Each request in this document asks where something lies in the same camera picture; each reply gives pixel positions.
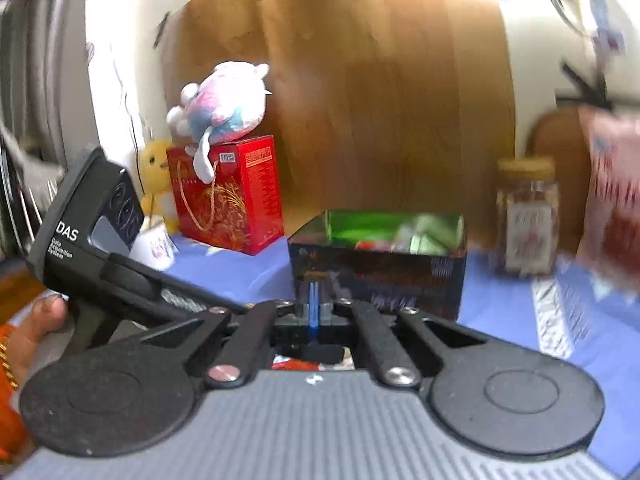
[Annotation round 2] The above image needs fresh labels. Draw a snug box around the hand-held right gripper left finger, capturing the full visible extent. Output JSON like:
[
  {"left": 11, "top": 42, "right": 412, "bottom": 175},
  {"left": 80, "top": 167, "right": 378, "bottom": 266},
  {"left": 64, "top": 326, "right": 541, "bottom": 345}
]
[{"left": 142, "top": 284, "right": 316, "bottom": 387}]

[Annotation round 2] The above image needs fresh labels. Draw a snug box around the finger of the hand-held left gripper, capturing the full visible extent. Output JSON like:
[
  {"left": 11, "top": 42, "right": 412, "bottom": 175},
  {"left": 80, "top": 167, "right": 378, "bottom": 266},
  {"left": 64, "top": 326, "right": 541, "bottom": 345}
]
[{"left": 102, "top": 252, "right": 249, "bottom": 322}]

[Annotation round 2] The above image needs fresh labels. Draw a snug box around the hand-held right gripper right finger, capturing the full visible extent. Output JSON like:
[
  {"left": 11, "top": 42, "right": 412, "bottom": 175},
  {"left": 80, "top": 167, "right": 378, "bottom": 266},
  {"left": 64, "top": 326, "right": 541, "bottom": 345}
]
[{"left": 315, "top": 284, "right": 490, "bottom": 387}]

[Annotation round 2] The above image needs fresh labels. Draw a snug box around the red snack packet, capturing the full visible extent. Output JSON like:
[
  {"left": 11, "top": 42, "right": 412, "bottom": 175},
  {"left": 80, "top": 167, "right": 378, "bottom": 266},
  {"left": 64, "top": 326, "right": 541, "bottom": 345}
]
[{"left": 272, "top": 355, "right": 322, "bottom": 372}]

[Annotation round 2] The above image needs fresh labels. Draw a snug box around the black printed cardboard box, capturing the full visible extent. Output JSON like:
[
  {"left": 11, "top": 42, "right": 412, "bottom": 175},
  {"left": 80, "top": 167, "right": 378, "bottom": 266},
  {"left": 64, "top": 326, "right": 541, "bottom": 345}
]
[{"left": 287, "top": 209, "right": 469, "bottom": 322}]

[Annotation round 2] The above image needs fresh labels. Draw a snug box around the person's left hand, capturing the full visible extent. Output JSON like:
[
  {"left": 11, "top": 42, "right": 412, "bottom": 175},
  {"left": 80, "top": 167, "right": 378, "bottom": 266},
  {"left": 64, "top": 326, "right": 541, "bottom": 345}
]
[{"left": 9, "top": 294, "right": 69, "bottom": 388}]

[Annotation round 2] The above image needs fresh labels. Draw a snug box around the white printed mug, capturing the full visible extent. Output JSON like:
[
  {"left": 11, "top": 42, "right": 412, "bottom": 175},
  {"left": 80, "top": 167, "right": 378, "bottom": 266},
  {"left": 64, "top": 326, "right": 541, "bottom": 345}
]
[{"left": 134, "top": 215, "right": 180, "bottom": 272}]

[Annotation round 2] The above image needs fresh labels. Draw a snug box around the yellow duck plush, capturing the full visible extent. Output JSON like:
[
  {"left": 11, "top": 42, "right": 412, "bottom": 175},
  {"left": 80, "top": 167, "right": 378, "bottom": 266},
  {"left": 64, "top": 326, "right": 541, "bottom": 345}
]
[{"left": 136, "top": 140, "right": 180, "bottom": 234}]

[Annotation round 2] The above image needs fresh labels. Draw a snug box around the green snack packet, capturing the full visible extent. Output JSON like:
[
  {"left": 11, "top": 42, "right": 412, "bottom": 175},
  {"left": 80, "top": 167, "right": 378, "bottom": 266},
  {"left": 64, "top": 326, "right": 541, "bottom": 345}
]
[{"left": 394, "top": 216, "right": 457, "bottom": 256}]

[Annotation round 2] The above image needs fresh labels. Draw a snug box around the red gift box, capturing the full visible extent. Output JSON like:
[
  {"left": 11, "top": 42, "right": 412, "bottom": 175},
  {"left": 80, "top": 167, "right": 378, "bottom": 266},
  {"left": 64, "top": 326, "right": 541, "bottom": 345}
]
[{"left": 166, "top": 134, "right": 286, "bottom": 257}]

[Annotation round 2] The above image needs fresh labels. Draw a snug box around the grey curtain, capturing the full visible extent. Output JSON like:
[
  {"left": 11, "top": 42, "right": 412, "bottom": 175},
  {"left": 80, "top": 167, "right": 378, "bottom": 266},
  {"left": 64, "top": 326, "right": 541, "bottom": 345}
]
[{"left": 0, "top": 0, "right": 101, "bottom": 257}]

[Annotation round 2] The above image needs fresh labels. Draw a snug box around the pink white plush toy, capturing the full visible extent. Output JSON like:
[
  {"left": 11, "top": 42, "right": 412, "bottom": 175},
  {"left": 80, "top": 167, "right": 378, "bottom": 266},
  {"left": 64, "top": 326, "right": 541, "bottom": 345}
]
[{"left": 166, "top": 61, "right": 273, "bottom": 184}]

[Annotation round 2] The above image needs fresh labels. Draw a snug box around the clear nut jar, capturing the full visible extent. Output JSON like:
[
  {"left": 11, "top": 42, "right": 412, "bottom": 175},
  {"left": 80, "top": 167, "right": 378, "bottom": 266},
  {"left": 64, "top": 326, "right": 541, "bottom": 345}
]
[{"left": 495, "top": 156, "right": 560, "bottom": 277}]

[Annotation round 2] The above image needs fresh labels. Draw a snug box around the blue printed cloth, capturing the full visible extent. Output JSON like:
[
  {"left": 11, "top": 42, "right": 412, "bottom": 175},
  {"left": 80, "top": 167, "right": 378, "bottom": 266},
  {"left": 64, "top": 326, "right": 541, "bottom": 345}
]
[{"left": 10, "top": 237, "right": 640, "bottom": 480}]

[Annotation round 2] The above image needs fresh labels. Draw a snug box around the wooden board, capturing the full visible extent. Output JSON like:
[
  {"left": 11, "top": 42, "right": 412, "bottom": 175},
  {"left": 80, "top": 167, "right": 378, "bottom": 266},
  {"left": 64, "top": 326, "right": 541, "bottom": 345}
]
[{"left": 160, "top": 0, "right": 519, "bottom": 257}]

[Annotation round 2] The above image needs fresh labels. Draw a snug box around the pink snack bag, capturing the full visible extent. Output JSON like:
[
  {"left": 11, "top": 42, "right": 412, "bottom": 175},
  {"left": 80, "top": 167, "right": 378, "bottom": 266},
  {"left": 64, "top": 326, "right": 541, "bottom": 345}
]
[{"left": 575, "top": 105, "right": 640, "bottom": 307}]

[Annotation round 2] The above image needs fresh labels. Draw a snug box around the clear plastic wrapper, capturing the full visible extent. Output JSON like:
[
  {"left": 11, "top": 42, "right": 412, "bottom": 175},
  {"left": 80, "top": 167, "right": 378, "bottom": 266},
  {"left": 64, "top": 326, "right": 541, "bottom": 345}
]
[{"left": 540, "top": 0, "right": 629, "bottom": 56}]

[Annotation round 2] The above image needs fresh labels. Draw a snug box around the metal wire rack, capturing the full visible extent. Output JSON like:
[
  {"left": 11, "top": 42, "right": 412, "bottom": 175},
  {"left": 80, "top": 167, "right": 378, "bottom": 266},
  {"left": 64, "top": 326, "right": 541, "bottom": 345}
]
[{"left": 0, "top": 157, "right": 57, "bottom": 257}]

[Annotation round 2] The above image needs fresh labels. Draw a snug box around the gold bead bracelet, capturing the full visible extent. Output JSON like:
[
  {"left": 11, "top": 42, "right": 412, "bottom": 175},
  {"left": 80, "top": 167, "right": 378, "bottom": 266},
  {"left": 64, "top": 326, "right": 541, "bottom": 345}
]
[{"left": 0, "top": 332, "right": 20, "bottom": 391}]

